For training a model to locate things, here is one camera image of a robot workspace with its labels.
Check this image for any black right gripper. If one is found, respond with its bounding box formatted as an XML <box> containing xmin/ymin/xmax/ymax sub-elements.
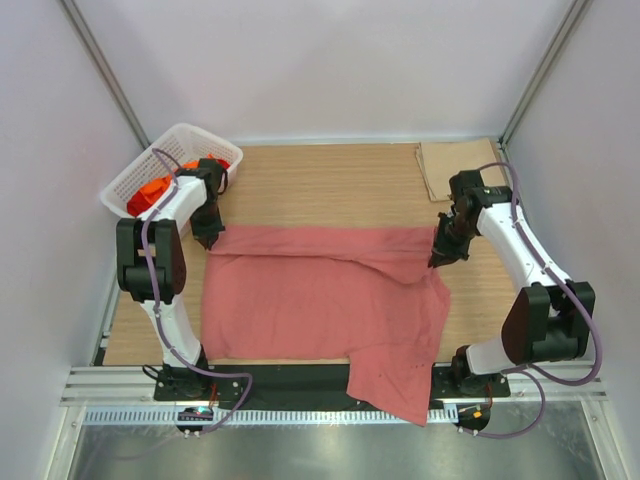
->
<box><xmin>429</xmin><ymin>212</ymin><xmax>479</xmax><ymax>269</ymax></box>

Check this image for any pink t shirt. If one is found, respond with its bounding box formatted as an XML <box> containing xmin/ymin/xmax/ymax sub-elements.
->
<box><xmin>200</xmin><ymin>226</ymin><xmax>450</xmax><ymax>426</ymax></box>

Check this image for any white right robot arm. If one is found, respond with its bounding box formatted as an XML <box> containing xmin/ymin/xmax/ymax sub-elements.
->
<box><xmin>429</xmin><ymin>187</ymin><xmax>602</xmax><ymax>396</ymax></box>

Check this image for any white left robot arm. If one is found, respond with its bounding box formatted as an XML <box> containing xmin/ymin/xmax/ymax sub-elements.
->
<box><xmin>116</xmin><ymin>164</ymin><xmax>228</xmax><ymax>400</ymax></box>

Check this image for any orange t shirt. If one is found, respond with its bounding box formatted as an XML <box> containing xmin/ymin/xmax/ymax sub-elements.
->
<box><xmin>126</xmin><ymin>154</ymin><xmax>232</xmax><ymax>217</ymax></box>

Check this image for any white plastic laundry basket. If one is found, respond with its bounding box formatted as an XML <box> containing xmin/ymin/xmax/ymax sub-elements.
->
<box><xmin>100</xmin><ymin>123</ymin><xmax>243</xmax><ymax>246</ymax></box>

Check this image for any folded beige t shirt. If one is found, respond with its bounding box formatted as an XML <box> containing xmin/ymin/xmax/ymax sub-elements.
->
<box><xmin>415</xmin><ymin>138</ymin><xmax>502</xmax><ymax>202</ymax></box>

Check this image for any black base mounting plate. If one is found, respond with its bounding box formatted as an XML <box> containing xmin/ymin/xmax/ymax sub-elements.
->
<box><xmin>142</xmin><ymin>364</ymin><xmax>511</xmax><ymax>411</ymax></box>

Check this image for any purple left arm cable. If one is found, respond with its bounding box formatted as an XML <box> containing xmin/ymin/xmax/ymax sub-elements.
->
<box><xmin>141</xmin><ymin>147</ymin><xmax>256</xmax><ymax>434</ymax></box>

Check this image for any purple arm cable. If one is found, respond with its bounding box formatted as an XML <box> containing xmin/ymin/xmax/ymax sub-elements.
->
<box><xmin>141</xmin><ymin>147</ymin><xmax>256</xmax><ymax>434</ymax></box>
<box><xmin>459</xmin><ymin>161</ymin><xmax>605</xmax><ymax>440</ymax></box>

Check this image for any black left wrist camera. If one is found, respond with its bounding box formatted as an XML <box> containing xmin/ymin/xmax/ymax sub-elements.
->
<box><xmin>197</xmin><ymin>158</ymin><xmax>230</xmax><ymax>194</ymax></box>

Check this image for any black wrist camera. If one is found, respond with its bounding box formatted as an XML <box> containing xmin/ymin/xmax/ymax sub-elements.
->
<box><xmin>449</xmin><ymin>169</ymin><xmax>485</xmax><ymax>203</ymax></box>
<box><xmin>197</xmin><ymin>158</ymin><xmax>230</xmax><ymax>194</ymax></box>

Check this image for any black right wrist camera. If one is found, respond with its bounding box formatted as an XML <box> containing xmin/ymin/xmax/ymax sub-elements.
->
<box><xmin>449</xmin><ymin>169</ymin><xmax>485</xmax><ymax>203</ymax></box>

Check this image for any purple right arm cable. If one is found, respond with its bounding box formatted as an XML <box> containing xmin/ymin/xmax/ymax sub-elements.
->
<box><xmin>459</xmin><ymin>161</ymin><xmax>605</xmax><ymax>440</ymax></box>

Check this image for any white slotted cable duct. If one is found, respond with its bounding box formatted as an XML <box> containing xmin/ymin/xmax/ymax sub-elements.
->
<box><xmin>82</xmin><ymin>407</ymin><xmax>460</xmax><ymax>427</ymax></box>

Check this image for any left aluminium frame post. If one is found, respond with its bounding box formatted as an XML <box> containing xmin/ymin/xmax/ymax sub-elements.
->
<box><xmin>57</xmin><ymin>0</ymin><xmax>151</xmax><ymax>149</ymax></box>

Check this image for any aluminium frame post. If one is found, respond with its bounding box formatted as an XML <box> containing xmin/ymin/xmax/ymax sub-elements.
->
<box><xmin>498</xmin><ymin>0</ymin><xmax>593</xmax><ymax>152</ymax></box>
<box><xmin>57</xmin><ymin>0</ymin><xmax>151</xmax><ymax>149</ymax></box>

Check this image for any right aluminium frame post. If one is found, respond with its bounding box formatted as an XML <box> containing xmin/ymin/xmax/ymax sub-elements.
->
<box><xmin>498</xmin><ymin>0</ymin><xmax>593</xmax><ymax>152</ymax></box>

